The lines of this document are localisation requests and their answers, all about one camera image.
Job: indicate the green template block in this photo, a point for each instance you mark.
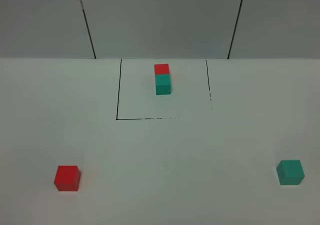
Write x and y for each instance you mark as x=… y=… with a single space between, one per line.
x=163 y=84

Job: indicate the red template block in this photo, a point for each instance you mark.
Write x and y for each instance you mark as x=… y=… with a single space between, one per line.
x=161 y=69

